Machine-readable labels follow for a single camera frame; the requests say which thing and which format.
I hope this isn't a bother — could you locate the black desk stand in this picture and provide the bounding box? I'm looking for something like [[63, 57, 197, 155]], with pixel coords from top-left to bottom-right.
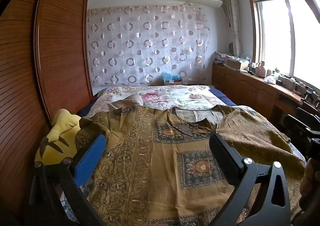
[[300, 86, 320, 107]]

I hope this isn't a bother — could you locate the brown patterned garment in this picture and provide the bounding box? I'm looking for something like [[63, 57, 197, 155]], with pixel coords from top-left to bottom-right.
[[75, 105, 307, 226]]

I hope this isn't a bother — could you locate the white patterned window curtain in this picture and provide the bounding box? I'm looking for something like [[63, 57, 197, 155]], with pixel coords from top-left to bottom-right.
[[223, 0, 242, 56]]

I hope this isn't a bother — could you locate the floral blanket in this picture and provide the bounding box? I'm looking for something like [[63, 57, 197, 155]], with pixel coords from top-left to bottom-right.
[[86, 85, 240, 123]]

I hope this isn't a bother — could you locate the blue plastic bag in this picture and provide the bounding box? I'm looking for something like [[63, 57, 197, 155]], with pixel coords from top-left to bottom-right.
[[161, 71, 182, 83]]

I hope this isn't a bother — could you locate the pile of folded cloths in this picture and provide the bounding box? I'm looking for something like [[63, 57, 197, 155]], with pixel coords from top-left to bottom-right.
[[214, 52, 228, 64]]

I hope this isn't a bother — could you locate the circle print wall curtain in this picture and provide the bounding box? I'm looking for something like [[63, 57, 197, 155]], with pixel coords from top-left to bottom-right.
[[86, 5, 211, 86]]

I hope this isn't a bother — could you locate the wooden cabinet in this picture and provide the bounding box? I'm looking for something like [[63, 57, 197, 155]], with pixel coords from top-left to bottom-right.
[[211, 62, 320, 129]]

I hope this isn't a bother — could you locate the pink jug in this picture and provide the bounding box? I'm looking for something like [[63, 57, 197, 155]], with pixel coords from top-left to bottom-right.
[[257, 62, 267, 78]]

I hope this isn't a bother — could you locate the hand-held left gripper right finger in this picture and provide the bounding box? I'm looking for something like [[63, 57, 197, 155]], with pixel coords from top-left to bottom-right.
[[209, 133, 292, 226]]

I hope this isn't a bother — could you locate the navy blue blanket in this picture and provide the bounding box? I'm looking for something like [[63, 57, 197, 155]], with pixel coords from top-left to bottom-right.
[[209, 86, 238, 107]]

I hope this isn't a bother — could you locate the plain cardboard box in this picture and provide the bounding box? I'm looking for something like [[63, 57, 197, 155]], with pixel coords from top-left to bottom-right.
[[226, 58, 249, 71]]

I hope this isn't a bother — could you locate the cardboard box with blue label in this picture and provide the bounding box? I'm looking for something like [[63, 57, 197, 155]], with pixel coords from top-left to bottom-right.
[[162, 80, 183, 87]]

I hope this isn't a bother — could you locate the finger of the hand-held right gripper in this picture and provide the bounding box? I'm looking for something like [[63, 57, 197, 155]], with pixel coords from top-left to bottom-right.
[[284, 114, 316, 142]]

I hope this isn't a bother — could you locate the window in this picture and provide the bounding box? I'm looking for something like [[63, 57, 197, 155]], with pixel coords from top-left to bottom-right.
[[247, 0, 320, 94]]

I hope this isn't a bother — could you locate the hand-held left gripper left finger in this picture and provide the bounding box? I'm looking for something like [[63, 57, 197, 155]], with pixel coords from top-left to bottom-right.
[[29, 133, 108, 226]]

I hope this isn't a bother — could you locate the yellow plush toy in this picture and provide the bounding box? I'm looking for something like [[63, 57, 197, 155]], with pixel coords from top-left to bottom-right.
[[34, 109, 82, 166]]

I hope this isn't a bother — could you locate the person's right hand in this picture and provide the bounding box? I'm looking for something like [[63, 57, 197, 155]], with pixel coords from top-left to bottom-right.
[[300, 159, 320, 206]]

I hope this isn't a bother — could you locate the wooden wardrobe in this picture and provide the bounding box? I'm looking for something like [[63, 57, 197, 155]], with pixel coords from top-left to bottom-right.
[[0, 0, 94, 216]]

